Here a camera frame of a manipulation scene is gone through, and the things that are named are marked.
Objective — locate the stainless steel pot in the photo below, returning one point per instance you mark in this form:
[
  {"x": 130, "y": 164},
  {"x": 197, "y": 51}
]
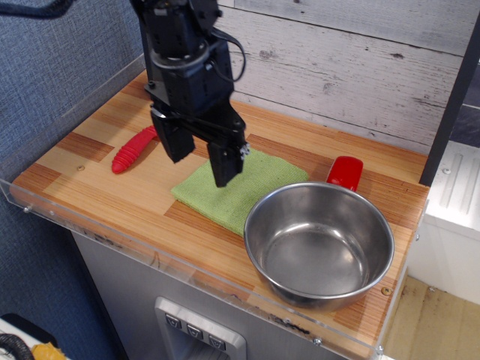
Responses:
[{"x": 319, "y": 245}]

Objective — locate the dark grey right post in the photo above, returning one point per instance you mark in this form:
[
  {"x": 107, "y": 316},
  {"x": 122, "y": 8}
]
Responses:
[{"x": 453, "y": 107}]

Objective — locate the red plastic toy block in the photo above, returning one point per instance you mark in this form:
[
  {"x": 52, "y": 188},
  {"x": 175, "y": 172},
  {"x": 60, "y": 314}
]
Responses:
[{"x": 346, "y": 172}]

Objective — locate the clear acrylic table guard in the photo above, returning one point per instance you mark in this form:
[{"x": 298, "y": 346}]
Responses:
[{"x": 293, "y": 114}]

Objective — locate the red handled metal spoon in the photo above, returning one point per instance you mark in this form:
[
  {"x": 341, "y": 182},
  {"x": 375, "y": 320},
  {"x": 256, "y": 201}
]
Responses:
[{"x": 132, "y": 149}]

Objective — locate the white grooved side counter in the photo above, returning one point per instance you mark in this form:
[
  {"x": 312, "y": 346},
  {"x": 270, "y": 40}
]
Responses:
[{"x": 445, "y": 251}]

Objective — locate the silver toy fridge cabinet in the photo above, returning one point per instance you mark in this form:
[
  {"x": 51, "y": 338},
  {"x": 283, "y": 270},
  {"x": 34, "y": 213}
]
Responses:
[{"x": 130, "y": 281}]

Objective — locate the silver dispenser button panel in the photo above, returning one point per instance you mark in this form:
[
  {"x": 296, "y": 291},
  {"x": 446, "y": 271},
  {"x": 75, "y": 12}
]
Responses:
[{"x": 188, "y": 335}]

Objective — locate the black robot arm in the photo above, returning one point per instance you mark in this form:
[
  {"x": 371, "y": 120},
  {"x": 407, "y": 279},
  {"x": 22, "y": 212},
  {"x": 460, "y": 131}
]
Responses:
[{"x": 182, "y": 35}]

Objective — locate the yellow object at corner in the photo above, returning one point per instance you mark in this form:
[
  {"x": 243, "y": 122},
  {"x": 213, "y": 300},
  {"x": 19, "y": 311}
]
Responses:
[{"x": 46, "y": 351}]

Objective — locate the green cloth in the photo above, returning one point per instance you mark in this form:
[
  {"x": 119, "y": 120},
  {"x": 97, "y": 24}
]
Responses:
[{"x": 229, "y": 206}]

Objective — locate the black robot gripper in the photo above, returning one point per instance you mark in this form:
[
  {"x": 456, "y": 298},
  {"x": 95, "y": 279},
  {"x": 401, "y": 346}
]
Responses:
[{"x": 196, "y": 103}]

